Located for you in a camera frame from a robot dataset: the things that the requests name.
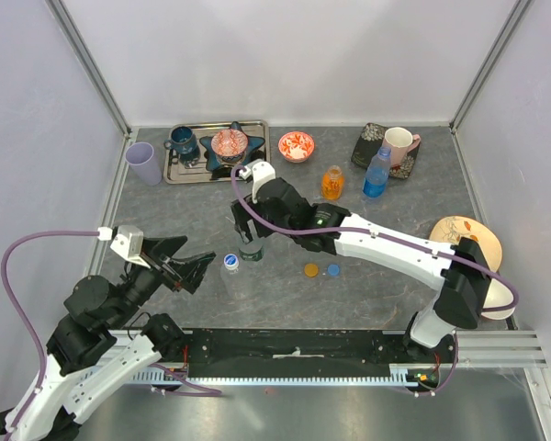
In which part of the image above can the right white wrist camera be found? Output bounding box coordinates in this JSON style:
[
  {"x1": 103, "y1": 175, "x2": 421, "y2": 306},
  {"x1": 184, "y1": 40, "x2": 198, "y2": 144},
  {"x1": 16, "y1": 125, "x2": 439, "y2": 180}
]
[{"x1": 239, "y1": 160, "x2": 276, "y2": 203}]

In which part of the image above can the lilac plastic cup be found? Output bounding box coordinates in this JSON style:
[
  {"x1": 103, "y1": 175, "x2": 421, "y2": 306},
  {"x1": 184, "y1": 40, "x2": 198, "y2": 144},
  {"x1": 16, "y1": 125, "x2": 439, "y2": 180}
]
[{"x1": 124, "y1": 141, "x2": 163, "y2": 186}]

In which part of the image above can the blue label water bottle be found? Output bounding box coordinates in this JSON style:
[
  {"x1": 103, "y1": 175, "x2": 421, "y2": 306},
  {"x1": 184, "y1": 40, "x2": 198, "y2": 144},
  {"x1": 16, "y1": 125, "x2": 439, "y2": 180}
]
[{"x1": 363, "y1": 146, "x2": 391, "y2": 198}]

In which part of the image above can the orange floral bowl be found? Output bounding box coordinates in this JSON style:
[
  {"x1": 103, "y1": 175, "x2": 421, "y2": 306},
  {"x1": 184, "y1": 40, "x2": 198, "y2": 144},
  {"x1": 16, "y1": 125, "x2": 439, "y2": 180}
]
[{"x1": 278, "y1": 131, "x2": 315, "y2": 164}]

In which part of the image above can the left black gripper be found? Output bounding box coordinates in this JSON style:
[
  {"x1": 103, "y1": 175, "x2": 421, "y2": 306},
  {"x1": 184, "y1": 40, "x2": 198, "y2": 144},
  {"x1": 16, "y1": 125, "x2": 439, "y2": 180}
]
[{"x1": 110, "y1": 234, "x2": 217, "y2": 328}]

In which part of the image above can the black floral square plate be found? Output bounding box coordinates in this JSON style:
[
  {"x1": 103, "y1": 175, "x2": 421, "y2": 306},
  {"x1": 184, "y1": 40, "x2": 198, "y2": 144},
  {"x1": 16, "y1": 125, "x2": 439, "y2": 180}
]
[{"x1": 351, "y1": 123, "x2": 422, "y2": 180}]

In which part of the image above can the metal tray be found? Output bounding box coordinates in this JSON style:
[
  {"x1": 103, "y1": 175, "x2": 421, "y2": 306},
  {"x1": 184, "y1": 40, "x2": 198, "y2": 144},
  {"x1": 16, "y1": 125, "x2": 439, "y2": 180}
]
[{"x1": 163, "y1": 119, "x2": 271, "y2": 185}]

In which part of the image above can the white bowl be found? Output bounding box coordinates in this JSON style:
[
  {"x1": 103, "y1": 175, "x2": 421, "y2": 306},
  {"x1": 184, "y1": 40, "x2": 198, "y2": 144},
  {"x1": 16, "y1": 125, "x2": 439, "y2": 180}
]
[{"x1": 481, "y1": 279, "x2": 515, "y2": 321}]

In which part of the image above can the red patterned bowl on star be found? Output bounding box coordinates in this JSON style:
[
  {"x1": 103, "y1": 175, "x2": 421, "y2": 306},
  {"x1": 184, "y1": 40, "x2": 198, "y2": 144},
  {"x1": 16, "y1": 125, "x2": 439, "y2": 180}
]
[{"x1": 210, "y1": 129, "x2": 248, "y2": 164}]

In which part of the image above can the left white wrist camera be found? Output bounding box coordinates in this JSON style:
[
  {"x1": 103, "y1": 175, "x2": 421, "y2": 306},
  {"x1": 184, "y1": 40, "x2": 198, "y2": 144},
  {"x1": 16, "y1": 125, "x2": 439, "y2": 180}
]
[{"x1": 97, "y1": 225, "x2": 150, "y2": 268}]

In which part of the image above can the beige bird plate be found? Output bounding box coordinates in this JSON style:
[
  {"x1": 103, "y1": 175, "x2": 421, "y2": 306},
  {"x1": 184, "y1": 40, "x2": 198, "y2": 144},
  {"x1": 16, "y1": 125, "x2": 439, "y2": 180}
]
[{"x1": 429, "y1": 216, "x2": 503, "y2": 272}]

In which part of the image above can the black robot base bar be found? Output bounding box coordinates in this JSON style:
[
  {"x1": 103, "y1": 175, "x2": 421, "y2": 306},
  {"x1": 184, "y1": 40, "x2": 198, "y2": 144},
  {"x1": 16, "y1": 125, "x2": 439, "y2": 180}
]
[{"x1": 163, "y1": 328, "x2": 453, "y2": 378}]

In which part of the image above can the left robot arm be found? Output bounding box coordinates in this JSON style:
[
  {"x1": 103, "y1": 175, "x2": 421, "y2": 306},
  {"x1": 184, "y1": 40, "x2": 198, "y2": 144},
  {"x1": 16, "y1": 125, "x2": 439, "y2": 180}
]
[{"x1": 0, "y1": 225, "x2": 216, "y2": 440}]

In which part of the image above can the green label clear bottle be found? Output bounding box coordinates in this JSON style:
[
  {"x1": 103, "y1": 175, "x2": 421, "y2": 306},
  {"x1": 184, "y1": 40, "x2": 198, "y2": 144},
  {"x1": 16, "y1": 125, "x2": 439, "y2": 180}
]
[{"x1": 238, "y1": 232, "x2": 264, "y2": 262}]

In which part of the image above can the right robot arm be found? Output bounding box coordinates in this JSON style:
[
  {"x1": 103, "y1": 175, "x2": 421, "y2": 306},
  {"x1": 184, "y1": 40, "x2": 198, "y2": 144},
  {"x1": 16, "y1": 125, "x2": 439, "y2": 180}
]
[{"x1": 231, "y1": 178, "x2": 491, "y2": 362}]

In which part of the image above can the orange juice bottle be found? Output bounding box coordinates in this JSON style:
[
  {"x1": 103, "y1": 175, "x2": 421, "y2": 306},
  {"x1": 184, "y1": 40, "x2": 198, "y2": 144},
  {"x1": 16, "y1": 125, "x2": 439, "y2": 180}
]
[{"x1": 320, "y1": 165, "x2": 344, "y2": 200}]

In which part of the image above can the blue star-shaped dish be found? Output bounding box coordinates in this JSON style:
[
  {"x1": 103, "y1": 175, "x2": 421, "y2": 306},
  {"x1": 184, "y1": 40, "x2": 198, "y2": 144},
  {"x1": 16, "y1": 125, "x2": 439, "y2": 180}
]
[{"x1": 198, "y1": 121, "x2": 265, "y2": 173}]

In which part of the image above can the blue bottle cap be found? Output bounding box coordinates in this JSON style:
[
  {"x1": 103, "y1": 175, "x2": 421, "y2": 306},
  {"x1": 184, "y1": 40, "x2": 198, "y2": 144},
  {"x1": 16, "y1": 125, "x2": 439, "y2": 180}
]
[{"x1": 327, "y1": 264, "x2": 341, "y2": 277}]

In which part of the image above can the white slotted cable duct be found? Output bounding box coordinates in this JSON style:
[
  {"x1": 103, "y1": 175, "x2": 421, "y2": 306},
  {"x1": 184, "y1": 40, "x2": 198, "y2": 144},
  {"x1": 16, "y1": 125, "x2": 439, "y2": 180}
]
[{"x1": 118, "y1": 362, "x2": 442, "y2": 386}]

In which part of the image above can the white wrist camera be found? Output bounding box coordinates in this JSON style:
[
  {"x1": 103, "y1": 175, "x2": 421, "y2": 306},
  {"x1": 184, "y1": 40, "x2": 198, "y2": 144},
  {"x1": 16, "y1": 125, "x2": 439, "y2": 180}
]
[
  {"x1": 239, "y1": 160, "x2": 276, "y2": 203},
  {"x1": 97, "y1": 225, "x2": 150, "y2": 268}
]

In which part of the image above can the pink white mug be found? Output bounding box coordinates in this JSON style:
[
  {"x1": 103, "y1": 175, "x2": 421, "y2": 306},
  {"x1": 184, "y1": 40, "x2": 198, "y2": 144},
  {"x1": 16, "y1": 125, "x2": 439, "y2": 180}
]
[{"x1": 382, "y1": 127, "x2": 421, "y2": 167}]

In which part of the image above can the orange bottle cap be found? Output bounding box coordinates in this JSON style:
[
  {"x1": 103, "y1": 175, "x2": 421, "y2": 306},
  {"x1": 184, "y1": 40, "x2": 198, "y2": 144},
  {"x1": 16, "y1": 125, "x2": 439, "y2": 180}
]
[{"x1": 304, "y1": 263, "x2": 320, "y2": 277}]

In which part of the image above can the dark blue mug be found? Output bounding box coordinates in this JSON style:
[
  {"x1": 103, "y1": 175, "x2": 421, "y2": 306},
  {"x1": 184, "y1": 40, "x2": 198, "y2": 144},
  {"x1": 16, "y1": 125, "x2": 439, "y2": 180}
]
[{"x1": 163, "y1": 126, "x2": 200, "y2": 161}]

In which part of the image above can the clear bottle blue-white cap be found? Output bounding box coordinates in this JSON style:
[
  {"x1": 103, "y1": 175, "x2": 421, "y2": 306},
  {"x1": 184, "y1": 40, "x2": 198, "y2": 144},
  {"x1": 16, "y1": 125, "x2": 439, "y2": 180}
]
[{"x1": 220, "y1": 254, "x2": 251, "y2": 300}]

